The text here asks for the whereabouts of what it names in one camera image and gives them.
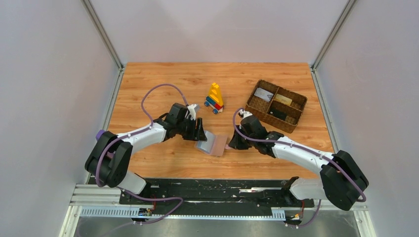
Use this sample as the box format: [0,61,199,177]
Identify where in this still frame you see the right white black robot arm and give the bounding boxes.
[228,108,369,211]

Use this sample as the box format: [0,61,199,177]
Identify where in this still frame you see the colourful toy block car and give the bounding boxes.
[204,82,224,114]

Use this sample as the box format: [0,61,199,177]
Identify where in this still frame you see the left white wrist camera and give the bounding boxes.
[185,104,200,120]

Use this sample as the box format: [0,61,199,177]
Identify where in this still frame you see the white card in basket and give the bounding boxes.
[254,87,274,102]

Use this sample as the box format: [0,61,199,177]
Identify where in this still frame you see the purple box with card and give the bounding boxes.
[95,129,106,141]

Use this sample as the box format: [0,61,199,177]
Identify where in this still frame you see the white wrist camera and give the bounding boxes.
[238,109,252,119]
[185,104,200,120]

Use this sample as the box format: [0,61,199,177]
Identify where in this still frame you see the slotted aluminium rail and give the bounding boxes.
[80,207,286,220]

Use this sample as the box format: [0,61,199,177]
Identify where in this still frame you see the pink card holder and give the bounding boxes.
[195,130,228,157]

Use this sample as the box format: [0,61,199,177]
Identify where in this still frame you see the woven brown divided basket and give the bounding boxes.
[245,79,308,133]

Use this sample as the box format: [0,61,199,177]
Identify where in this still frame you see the purple cable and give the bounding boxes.
[95,83,191,226]
[232,108,367,229]

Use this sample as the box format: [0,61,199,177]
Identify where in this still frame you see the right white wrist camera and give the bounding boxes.
[238,109,252,119]

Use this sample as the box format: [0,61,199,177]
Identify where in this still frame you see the gold card in basket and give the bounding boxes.
[274,94,292,106]

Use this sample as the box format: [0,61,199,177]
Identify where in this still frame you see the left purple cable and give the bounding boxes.
[95,83,191,226]

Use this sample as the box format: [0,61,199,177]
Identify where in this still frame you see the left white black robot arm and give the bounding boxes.
[84,103,207,194]

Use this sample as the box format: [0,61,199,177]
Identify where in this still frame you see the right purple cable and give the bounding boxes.
[232,108,367,229]

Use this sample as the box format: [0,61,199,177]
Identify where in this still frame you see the black card in basket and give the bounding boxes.
[269,108,288,121]

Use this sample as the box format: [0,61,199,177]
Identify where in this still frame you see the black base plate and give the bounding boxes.
[118,178,315,217]

